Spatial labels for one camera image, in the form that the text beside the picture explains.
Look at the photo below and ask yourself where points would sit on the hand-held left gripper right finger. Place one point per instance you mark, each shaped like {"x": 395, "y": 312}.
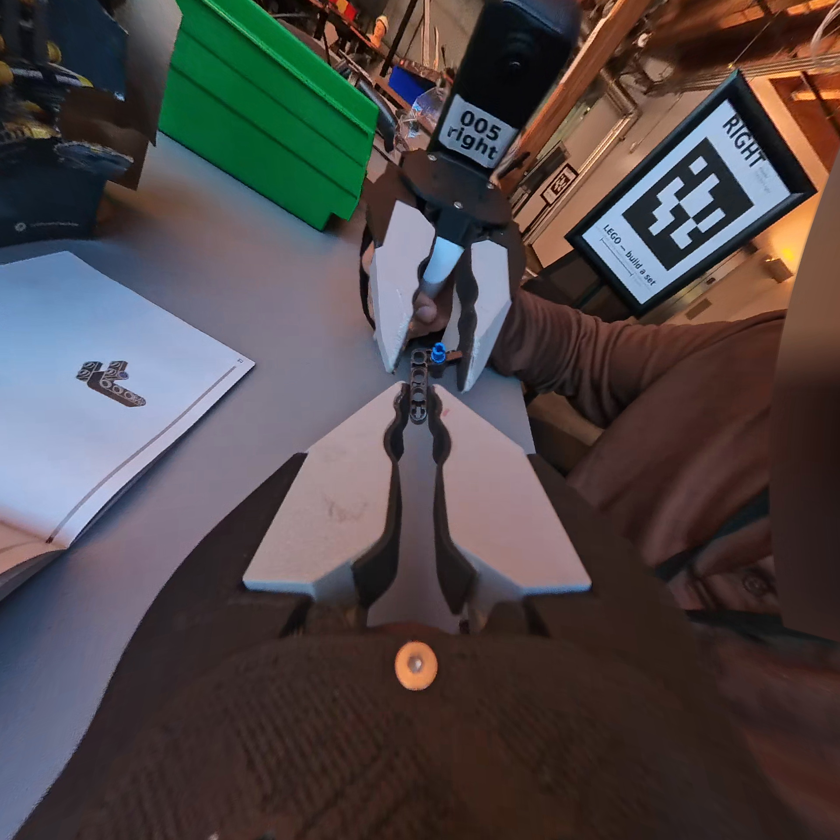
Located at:
{"x": 505, "y": 512}

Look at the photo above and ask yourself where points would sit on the white instruction booklet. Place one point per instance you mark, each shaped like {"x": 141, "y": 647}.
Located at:
{"x": 65, "y": 459}

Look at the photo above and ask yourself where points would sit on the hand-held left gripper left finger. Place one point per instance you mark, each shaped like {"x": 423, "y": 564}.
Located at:
{"x": 328, "y": 499}

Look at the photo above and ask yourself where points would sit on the dark blue lego box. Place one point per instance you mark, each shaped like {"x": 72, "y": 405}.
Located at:
{"x": 46, "y": 203}

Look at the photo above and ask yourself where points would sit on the clear plastic bag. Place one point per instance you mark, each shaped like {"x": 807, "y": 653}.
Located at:
{"x": 426, "y": 115}

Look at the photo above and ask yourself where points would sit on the blue lego pin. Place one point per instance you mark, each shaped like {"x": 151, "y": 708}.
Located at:
{"x": 438, "y": 352}

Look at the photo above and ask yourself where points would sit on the person in brown sleeve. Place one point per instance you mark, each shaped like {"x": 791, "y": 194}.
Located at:
{"x": 656, "y": 499}

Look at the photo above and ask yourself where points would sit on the green plastic bin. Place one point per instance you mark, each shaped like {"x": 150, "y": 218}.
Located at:
{"x": 262, "y": 118}

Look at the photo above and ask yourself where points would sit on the black framed marker sign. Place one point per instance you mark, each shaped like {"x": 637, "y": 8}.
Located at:
{"x": 689, "y": 197}

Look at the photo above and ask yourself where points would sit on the person's right hand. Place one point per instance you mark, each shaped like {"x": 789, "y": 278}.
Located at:
{"x": 430, "y": 316}

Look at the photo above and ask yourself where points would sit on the black lego beam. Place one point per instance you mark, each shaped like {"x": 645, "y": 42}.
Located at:
{"x": 418, "y": 394}

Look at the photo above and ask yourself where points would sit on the small framed marker sign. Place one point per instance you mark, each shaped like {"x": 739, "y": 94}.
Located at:
{"x": 561, "y": 182}

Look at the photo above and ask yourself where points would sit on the blue plastic bin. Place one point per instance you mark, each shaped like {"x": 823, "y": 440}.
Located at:
{"x": 407, "y": 82}

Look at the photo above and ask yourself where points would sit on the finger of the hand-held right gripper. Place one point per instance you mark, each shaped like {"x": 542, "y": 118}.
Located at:
{"x": 492, "y": 295}
{"x": 394, "y": 282}

